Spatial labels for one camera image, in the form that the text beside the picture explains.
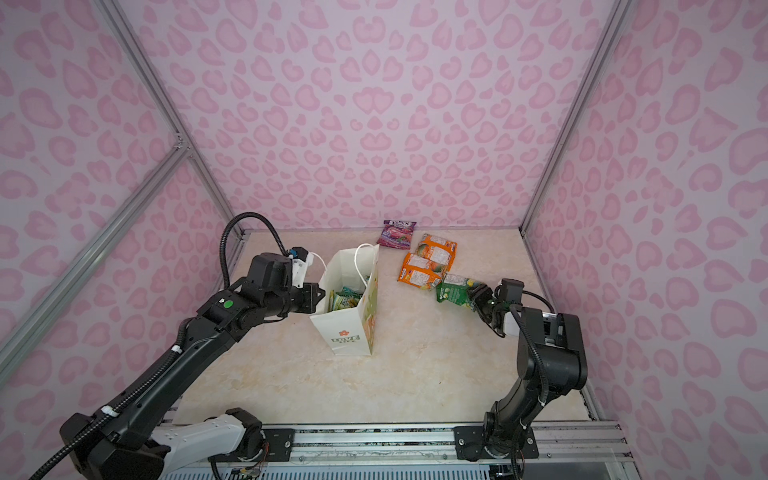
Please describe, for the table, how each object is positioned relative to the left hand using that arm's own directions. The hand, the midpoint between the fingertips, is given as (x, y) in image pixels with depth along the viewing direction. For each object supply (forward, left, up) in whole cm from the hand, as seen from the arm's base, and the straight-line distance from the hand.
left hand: (327, 291), depth 74 cm
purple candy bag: (+39, -18, -21) cm, 48 cm away
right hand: (+12, -42, -20) cm, 48 cm away
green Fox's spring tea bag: (+4, -2, -10) cm, 11 cm away
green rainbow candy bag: (+14, -36, -20) cm, 44 cm away
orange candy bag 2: (+21, -25, -21) cm, 39 cm away
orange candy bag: (+30, -33, -21) cm, 50 cm away
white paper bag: (-7, -5, 0) cm, 9 cm away
